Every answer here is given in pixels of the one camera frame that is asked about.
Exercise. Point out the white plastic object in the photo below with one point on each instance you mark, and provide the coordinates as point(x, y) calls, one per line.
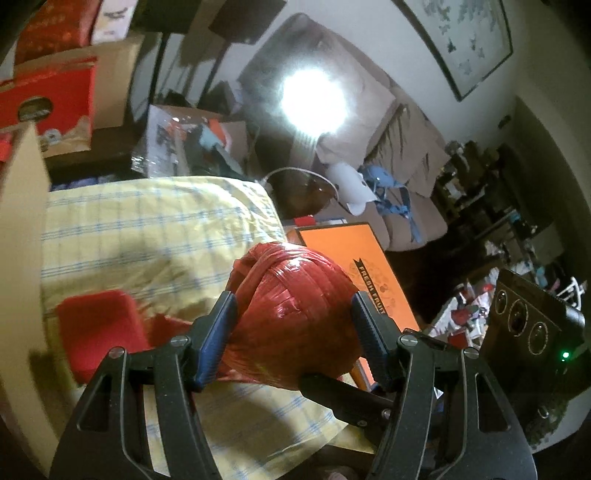
point(348, 184)

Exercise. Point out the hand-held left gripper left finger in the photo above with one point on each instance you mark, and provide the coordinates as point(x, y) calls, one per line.
point(217, 341)

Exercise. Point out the red plastic box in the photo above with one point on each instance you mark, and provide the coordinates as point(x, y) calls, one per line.
point(101, 332)

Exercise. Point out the white printed box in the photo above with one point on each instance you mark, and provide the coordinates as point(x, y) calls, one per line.
point(113, 21)

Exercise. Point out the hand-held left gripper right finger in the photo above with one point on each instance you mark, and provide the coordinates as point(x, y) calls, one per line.
point(369, 332)

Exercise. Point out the black speaker stand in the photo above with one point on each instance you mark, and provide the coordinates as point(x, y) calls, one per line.
point(213, 74)
point(159, 69)

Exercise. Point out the yellow checked cloth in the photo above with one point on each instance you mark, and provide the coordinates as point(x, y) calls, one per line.
point(138, 230)

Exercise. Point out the framed wall painting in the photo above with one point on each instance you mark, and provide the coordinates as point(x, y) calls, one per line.
point(466, 41)

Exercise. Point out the dark cluttered cabinet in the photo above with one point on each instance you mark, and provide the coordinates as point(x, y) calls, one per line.
point(498, 198)

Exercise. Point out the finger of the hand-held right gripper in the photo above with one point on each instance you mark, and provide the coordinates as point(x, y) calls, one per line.
point(346, 399)

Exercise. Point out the pile of colourful clutter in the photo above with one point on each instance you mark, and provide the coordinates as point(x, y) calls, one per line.
point(461, 314)

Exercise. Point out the round glass side table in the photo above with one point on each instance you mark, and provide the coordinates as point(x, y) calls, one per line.
point(304, 194)

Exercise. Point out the bright lamp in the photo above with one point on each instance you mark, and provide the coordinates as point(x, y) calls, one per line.
point(314, 99)

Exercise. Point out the large brown cardboard box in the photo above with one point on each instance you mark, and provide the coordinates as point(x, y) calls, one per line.
point(117, 87)

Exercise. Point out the brown sofa cushion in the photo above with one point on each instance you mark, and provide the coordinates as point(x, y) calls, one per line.
point(425, 152)
point(374, 115)

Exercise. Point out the black speaker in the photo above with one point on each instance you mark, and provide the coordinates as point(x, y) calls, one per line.
point(244, 21)
point(166, 14)

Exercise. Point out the orange fruit box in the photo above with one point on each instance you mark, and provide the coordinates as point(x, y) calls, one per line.
point(351, 249)

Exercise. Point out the brown sofa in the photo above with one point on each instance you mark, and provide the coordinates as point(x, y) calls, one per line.
point(406, 217)

